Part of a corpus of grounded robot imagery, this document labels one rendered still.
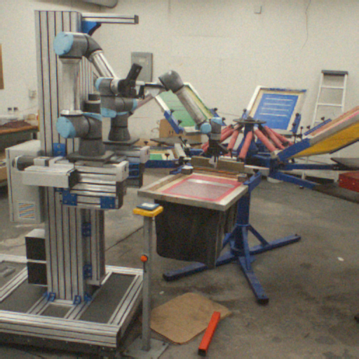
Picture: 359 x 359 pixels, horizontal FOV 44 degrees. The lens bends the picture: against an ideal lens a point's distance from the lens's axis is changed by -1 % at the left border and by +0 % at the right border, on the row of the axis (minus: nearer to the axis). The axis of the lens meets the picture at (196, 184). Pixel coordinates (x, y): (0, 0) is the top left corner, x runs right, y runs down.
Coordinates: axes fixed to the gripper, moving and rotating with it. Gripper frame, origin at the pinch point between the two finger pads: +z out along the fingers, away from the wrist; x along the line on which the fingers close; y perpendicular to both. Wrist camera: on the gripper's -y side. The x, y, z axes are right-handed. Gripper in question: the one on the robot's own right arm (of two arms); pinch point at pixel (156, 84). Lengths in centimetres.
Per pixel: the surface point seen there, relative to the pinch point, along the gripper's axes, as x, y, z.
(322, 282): -213, 140, 33
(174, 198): -57, 63, -23
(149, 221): -39, 76, -26
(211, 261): -76, 101, -2
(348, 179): -138, 40, 58
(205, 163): -117, 45, -40
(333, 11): -500, -161, -92
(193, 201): -60, 62, -11
